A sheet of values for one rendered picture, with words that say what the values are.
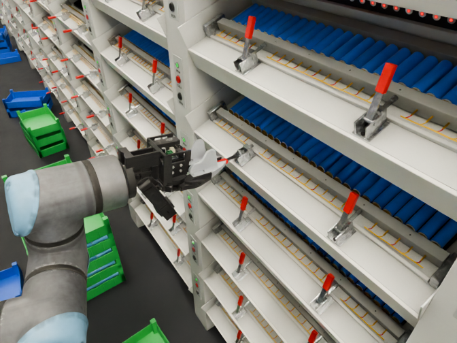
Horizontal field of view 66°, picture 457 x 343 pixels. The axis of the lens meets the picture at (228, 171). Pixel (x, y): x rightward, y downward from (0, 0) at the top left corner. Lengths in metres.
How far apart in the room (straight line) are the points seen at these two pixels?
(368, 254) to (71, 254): 0.47
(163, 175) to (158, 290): 1.14
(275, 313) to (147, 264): 0.95
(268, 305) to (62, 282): 0.57
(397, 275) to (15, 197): 0.55
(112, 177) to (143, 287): 1.19
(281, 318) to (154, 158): 0.56
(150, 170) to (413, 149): 0.41
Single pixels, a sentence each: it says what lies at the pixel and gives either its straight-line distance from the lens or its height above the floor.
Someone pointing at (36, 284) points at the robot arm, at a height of 0.96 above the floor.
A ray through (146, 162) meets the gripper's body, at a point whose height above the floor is 1.04.
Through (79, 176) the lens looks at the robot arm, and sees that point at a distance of 0.57.
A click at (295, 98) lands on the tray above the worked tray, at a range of 0.57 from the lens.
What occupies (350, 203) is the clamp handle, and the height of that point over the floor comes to 1.02.
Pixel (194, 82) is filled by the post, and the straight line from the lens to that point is 0.83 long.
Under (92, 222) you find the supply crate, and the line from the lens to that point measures 1.60.
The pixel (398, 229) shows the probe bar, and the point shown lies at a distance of 0.60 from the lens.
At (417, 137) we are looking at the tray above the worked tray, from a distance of 0.49.
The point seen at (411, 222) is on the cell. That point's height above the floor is 1.00.
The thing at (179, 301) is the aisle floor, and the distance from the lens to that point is 1.66.
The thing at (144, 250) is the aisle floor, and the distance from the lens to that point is 1.87.
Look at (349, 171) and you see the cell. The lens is 0.67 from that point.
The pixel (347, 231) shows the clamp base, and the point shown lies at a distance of 0.61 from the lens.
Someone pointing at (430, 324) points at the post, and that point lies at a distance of 0.57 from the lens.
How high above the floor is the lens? 1.39
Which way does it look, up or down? 37 degrees down
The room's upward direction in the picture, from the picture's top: straight up
